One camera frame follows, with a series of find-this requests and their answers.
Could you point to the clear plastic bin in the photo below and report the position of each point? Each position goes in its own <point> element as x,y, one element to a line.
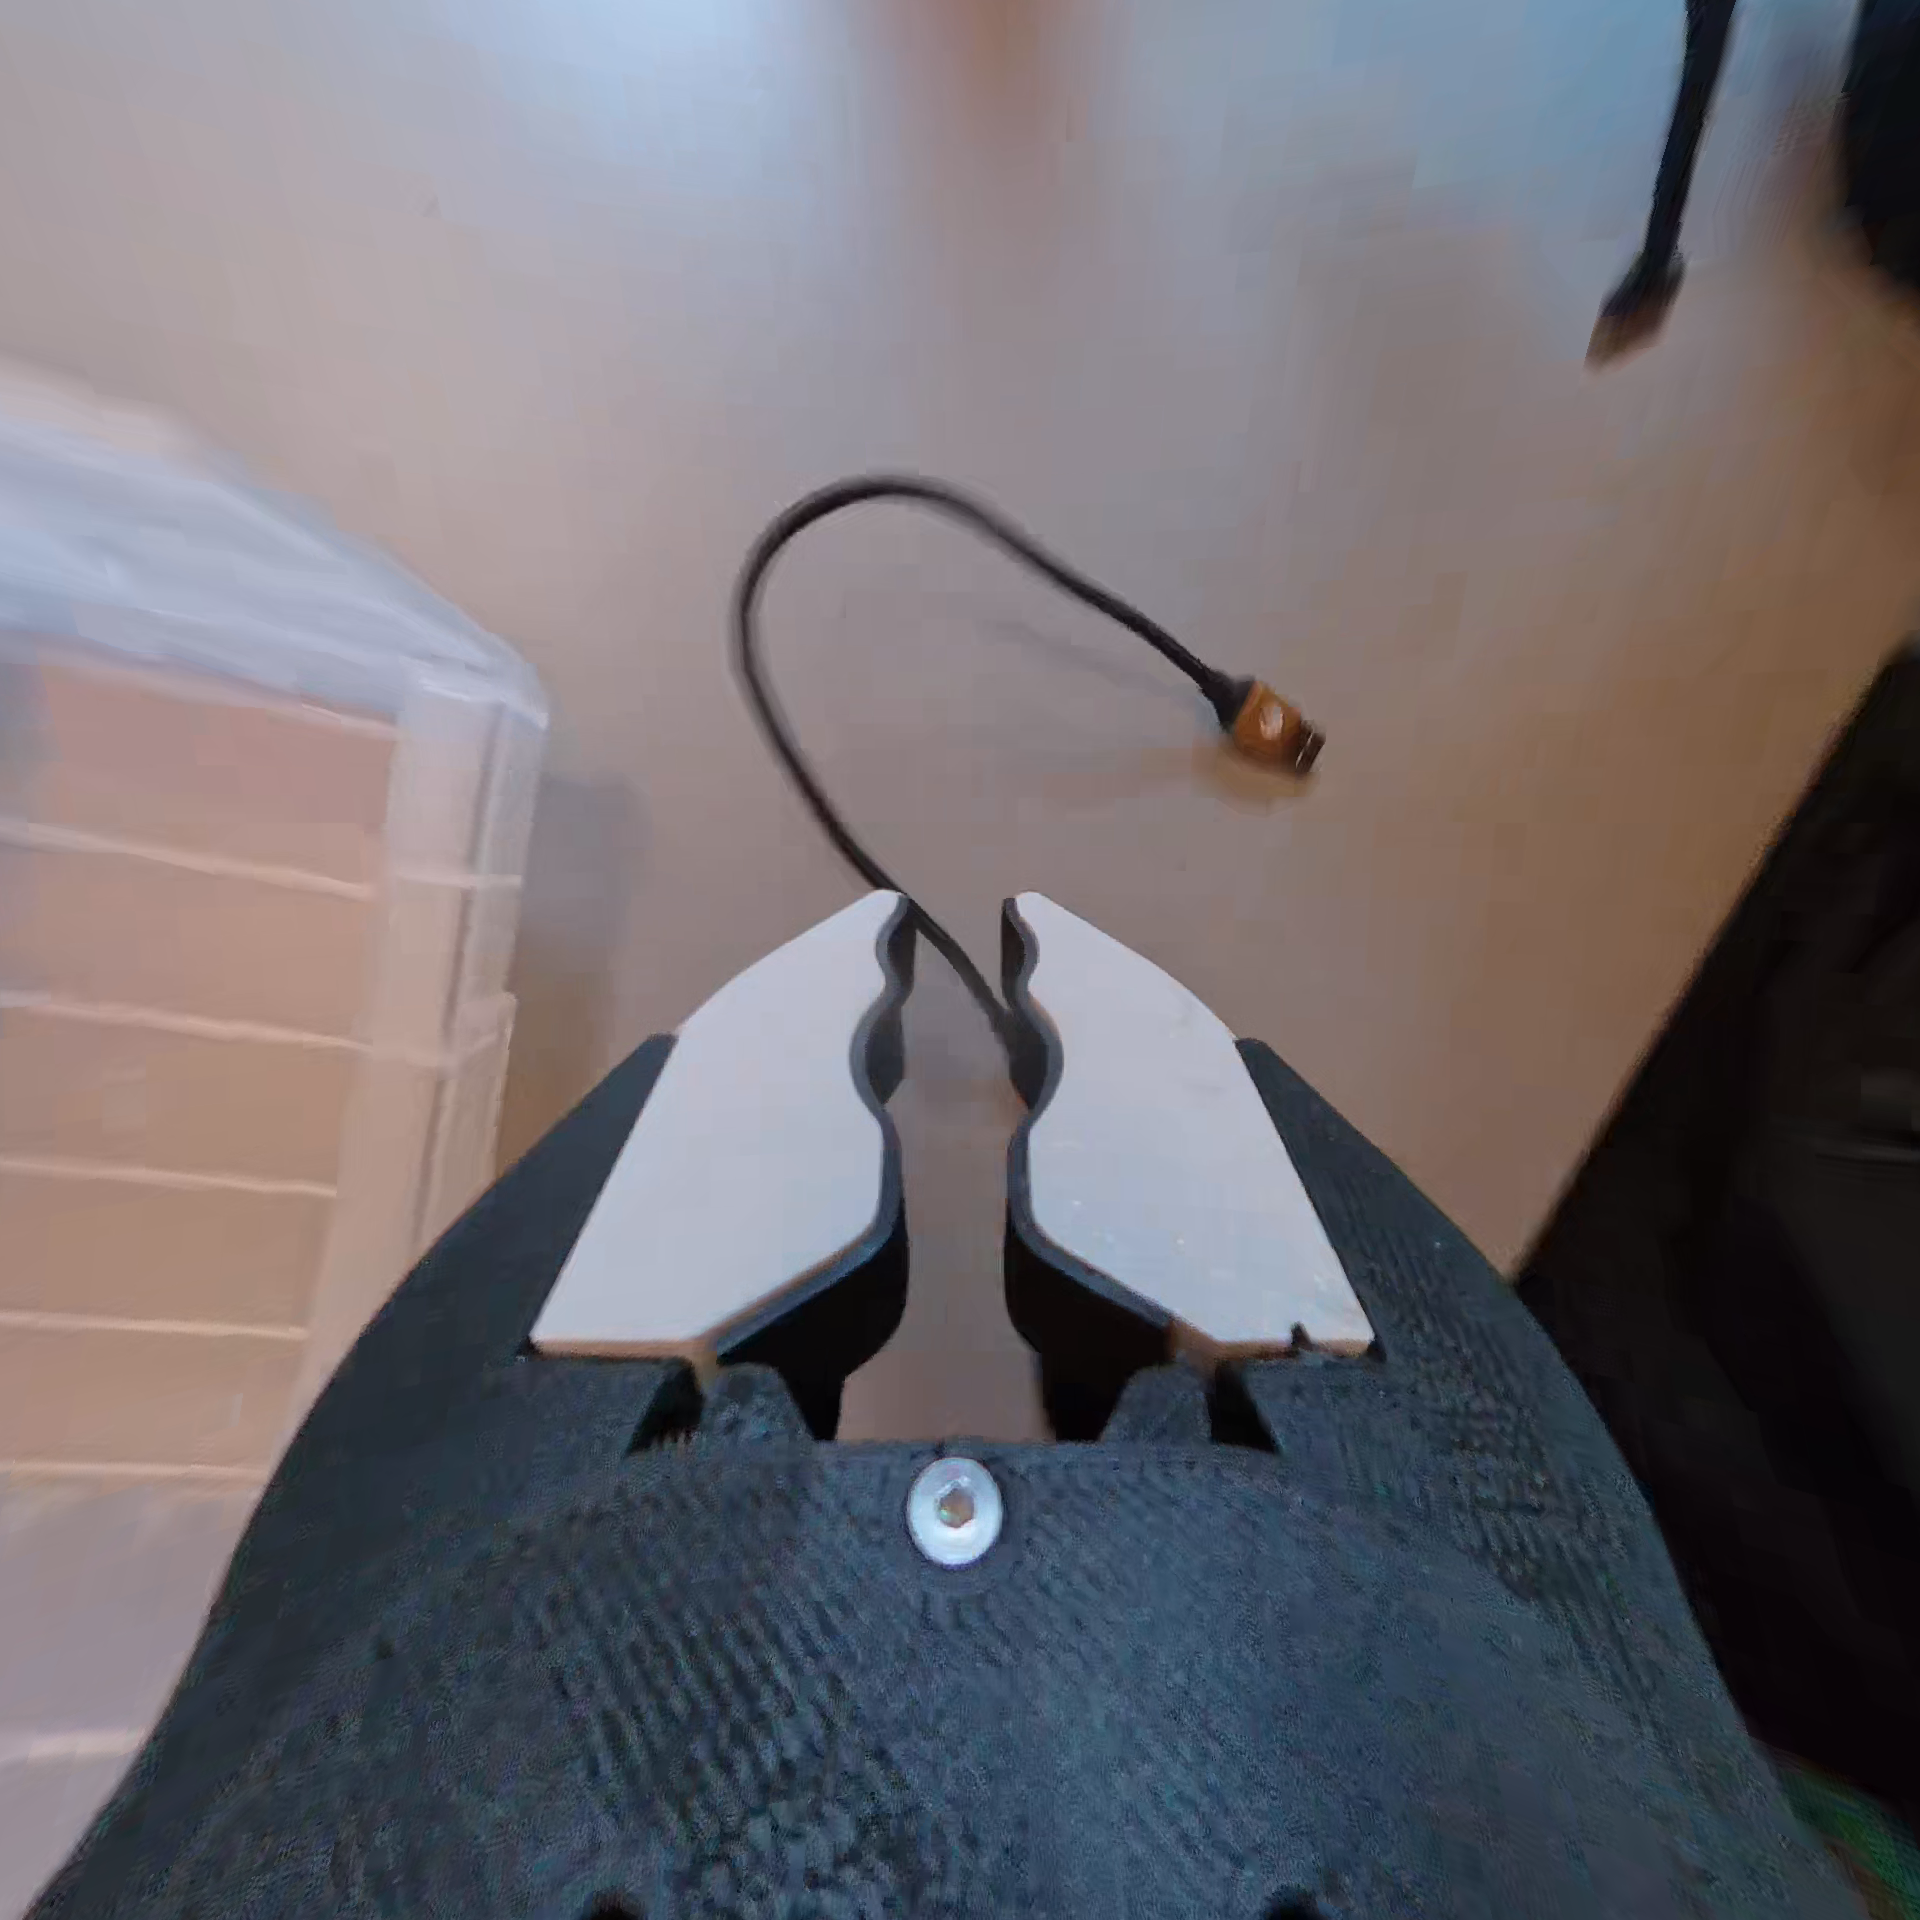
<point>224,902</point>

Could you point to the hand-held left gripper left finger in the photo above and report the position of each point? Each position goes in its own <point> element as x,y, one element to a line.
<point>735,1171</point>

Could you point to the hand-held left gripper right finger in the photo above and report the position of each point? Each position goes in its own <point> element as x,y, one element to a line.
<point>1185,1186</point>

